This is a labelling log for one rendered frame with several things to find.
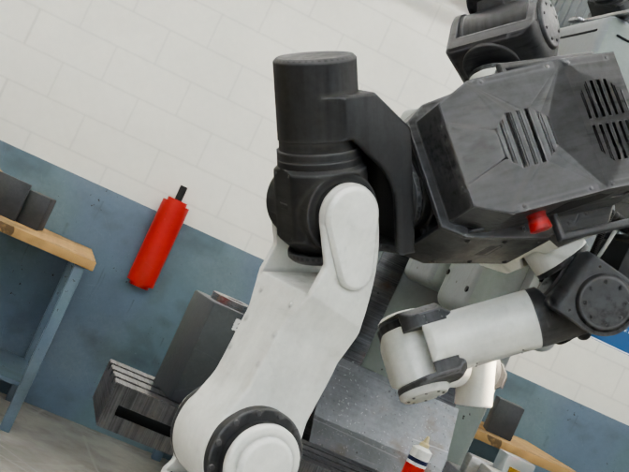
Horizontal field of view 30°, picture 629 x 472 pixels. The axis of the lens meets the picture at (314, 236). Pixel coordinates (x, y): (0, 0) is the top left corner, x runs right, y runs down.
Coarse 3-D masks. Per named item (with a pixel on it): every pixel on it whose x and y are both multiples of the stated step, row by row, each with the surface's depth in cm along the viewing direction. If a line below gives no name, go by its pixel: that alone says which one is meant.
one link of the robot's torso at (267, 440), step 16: (256, 432) 154; (272, 432) 155; (288, 432) 156; (240, 448) 153; (256, 448) 153; (272, 448) 154; (288, 448) 156; (176, 464) 168; (224, 464) 153; (240, 464) 153; (256, 464) 154; (272, 464) 155; (288, 464) 156
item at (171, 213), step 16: (160, 208) 616; (176, 208) 613; (160, 224) 613; (176, 224) 615; (144, 240) 617; (160, 240) 613; (144, 256) 613; (160, 256) 614; (144, 272) 612; (144, 288) 616
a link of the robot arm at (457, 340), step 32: (384, 320) 178; (416, 320) 174; (448, 320) 172; (480, 320) 172; (512, 320) 171; (448, 352) 171; (480, 352) 172; (512, 352) 173; (416, 384) 172; (448, 384) 175
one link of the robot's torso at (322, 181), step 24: (288, 168) 157; (312, 168) 155; (336, 168) 155; (360, 168) 158; (288, 192) 157; (312, 192) 155; (288, 216) 159; (312, 216) 155; (288, 240) 160; (312, 240) 157
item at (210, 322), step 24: (192, 312) 212; (216, 312) 205; (240, 312) 208; (192, 336) 207; (216, 336) 205; (168, 360) 212; (192, 360) 204; (216, 360) 206; (168, 384) 207; (192, 384) 205
